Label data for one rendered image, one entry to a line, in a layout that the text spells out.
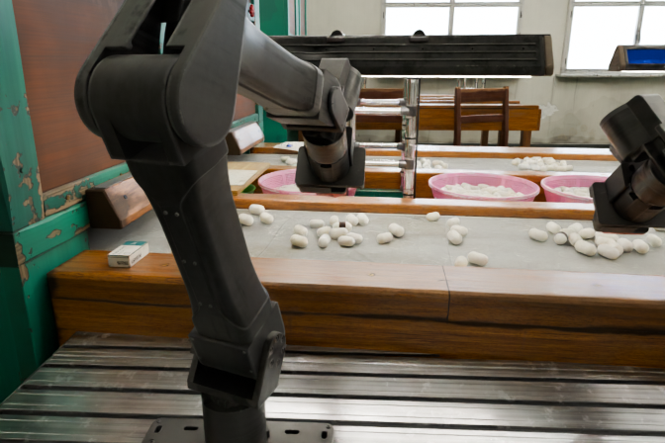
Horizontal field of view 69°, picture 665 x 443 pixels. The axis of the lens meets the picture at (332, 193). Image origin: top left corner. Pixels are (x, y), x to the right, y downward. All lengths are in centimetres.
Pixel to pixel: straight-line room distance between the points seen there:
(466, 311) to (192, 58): 50
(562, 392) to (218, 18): 58
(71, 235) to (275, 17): 292
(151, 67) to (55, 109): 54
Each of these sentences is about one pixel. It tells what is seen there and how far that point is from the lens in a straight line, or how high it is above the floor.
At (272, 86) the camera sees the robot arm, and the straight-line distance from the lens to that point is 46.
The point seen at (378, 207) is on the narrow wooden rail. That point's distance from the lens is 107.
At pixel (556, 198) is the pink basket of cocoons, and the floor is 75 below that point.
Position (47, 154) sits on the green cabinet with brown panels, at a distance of 85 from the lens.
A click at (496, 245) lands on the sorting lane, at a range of 94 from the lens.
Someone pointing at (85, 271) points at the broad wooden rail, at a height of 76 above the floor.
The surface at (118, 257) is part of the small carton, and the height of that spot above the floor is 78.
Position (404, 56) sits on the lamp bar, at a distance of 90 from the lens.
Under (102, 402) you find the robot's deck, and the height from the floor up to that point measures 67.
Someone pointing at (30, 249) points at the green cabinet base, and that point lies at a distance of 81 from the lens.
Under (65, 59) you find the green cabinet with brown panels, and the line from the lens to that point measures 90.
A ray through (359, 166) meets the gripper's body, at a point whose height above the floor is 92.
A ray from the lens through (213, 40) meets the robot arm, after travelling 35.
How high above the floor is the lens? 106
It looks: 15 degrees down
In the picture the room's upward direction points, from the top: straight up
